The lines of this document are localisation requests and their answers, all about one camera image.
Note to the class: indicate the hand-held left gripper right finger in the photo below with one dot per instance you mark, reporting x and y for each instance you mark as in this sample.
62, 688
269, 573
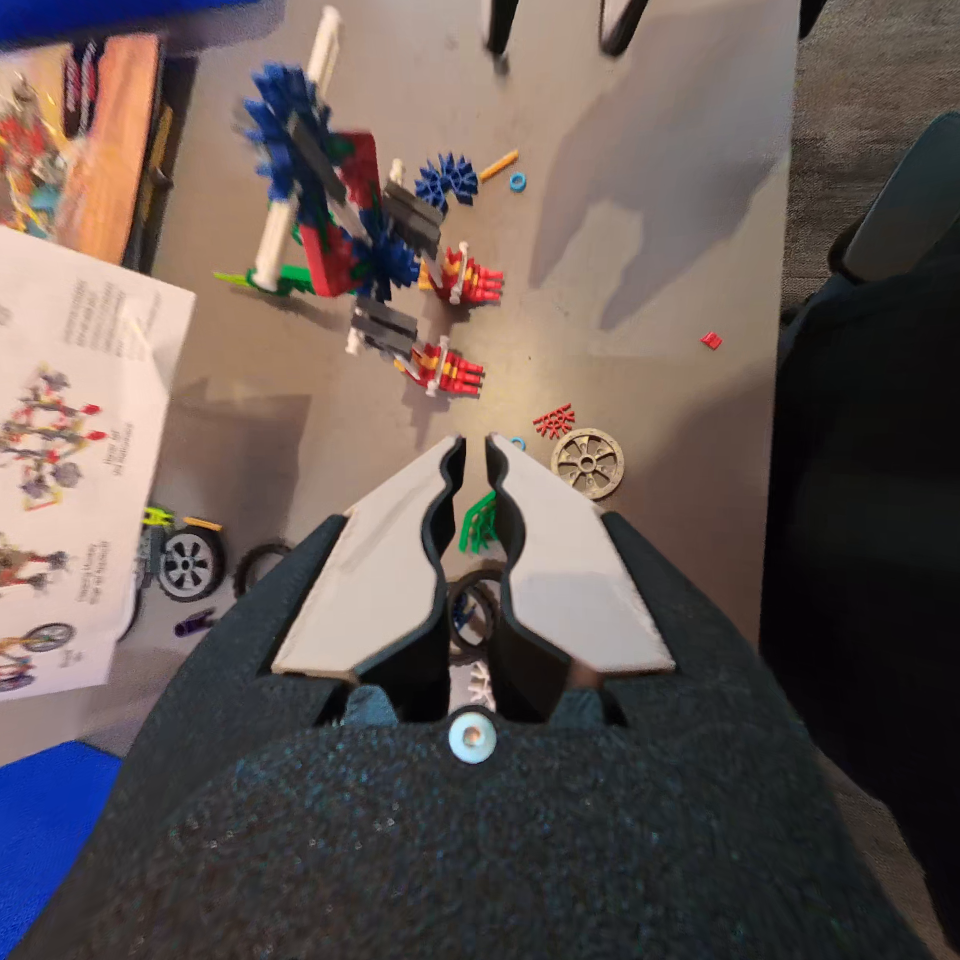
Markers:
592, 600

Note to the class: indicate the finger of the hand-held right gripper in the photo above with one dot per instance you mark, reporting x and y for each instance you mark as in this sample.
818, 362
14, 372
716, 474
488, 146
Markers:
619, 22
501, 22

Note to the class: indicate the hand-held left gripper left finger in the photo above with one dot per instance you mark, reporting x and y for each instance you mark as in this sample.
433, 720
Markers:
352, 600

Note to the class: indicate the black rubber tyre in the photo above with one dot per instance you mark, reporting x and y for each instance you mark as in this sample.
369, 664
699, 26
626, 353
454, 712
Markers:
244, 566
472, 577

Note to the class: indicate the green connector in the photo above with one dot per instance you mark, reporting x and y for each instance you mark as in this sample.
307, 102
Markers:
476, 521

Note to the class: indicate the blue snowflake connector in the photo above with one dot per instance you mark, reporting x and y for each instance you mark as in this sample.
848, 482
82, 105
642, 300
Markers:
446, 180

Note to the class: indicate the colourful construction toy model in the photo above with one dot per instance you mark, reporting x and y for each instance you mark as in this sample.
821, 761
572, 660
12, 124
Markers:
322, 262

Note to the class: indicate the dark blue connector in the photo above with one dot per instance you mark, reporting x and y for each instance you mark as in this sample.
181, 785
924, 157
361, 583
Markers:
463, 616

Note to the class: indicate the grey pulley wheel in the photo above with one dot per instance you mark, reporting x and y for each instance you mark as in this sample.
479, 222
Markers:
586, 463

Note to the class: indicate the white snowflake connector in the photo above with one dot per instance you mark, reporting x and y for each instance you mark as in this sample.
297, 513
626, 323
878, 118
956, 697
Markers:
480, 686

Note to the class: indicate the orange short rod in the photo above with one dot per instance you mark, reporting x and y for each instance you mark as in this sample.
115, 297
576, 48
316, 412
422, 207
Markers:
499, 166
202, 523

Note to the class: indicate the purple small connector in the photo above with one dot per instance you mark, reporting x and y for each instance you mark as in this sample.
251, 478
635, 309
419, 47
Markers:
193, 622

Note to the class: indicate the grey wheel with black tyre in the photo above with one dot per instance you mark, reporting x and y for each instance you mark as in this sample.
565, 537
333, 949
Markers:
186, 564

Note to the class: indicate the red connector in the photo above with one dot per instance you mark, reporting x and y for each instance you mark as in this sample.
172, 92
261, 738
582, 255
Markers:
555, 420

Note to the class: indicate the grey connector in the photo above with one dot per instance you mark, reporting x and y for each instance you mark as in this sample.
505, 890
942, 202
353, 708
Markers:
150, 562

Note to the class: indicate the lime green piece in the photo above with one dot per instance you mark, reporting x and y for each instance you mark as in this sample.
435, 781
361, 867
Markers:
157, 517

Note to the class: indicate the grey chair armrest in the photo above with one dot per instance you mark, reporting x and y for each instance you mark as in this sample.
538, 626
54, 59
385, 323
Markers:
907, 210

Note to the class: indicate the yellow rods with grey clip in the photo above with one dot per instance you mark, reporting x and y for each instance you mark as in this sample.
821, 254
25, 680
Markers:
161, 150

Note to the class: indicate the printed instruction sheet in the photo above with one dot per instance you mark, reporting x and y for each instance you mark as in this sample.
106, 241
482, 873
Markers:
30, 300

